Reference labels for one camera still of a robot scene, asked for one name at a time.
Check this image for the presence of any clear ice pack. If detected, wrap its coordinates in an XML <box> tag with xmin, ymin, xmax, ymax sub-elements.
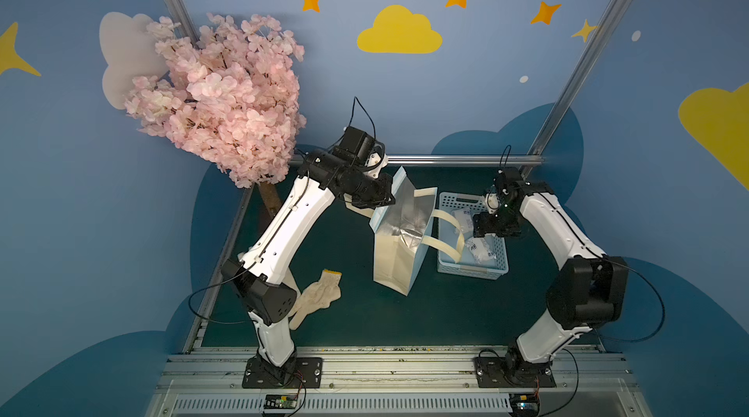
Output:
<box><xmin>466</xmin><ymin>238</ymin><xmax>497</xmax><ymax>267</ymax></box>
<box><xmin>453</xmin><ymin>208</ymin><xmax>474</xmax><ymax>241</ymax></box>

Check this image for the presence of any light blue delivery bag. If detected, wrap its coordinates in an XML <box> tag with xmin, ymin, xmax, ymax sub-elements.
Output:
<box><xmin>346</xmin><ymin>167</ymin><xmax>465</xmax><ymax>296</ymax></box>

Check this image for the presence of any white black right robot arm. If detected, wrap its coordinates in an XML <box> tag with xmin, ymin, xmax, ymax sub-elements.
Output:
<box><xmin>473</xmin><ymin>171</ymin><xmax>628</xmax><ymax>368</ymax></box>

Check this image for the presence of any clear ice pack in basket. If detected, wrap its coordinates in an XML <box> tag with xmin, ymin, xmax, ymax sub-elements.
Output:
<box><xmin>466</xmin><ymin>238</ymin><xmax>497</xmax><ymax>267</ymax></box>

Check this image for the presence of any light blue plastic basket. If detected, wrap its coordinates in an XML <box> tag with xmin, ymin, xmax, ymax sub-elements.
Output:
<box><xmin>437</xmin><ymin>192</ymin><xmax>509</xmax><ymax>280</ymax></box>

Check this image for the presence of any brown cork tree trunk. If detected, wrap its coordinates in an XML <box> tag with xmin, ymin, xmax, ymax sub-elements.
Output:
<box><xmin>259</xmin><ymin>182</ymin><xmax>283</xmax><ymax>218</ymax></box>

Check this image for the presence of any cream work glove yellow cuff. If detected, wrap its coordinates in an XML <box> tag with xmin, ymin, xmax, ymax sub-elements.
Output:
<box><xmin>289</xmin><ymin>270</ymin><xmax>341</xmax><ymax>330</ymax></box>

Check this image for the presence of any pink cherry blossom tree crown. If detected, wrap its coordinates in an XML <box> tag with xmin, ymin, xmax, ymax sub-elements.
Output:
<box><xmin>124</xmin><ymin>14</ymin><xmax>306</xmax><ymax>188</ymax></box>

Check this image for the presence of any right controller board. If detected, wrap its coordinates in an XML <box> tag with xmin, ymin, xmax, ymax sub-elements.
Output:
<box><xmin>509</xmin><ymin>394</ymin><xmax>540</xmax><ymax>417</ymax></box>

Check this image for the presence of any left green controller board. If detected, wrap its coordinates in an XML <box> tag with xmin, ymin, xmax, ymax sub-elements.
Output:
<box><xmin>263</xmin><ymin>394</ymin><xmax>300</xmax><ymax>413</ymax></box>

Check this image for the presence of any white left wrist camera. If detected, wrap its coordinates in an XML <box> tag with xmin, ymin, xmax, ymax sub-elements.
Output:
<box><xmin>362</xmin><ymin>143</ymin><xmax>388</xmax><ymax>179</ymax></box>

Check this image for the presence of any right aluminium frame post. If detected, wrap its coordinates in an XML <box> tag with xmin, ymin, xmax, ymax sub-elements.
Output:
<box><xmin>520</xmin><ymin>0</ymin><xmax>634</xmax><ymax>178</ymax></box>

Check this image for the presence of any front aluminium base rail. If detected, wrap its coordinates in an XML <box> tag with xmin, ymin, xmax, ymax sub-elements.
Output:
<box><xmin>146</xmin><ymin>346</ymin><xmax>651</xmax><ymax>416</ymax></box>

